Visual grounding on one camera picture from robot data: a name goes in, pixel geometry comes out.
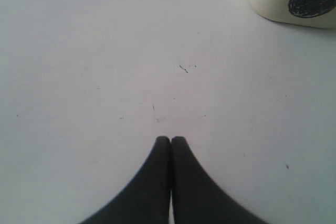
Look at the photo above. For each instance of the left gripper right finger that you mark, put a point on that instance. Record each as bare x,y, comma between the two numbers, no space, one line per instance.
196,197

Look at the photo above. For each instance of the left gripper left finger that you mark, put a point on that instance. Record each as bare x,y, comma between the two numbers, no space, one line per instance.
146,198

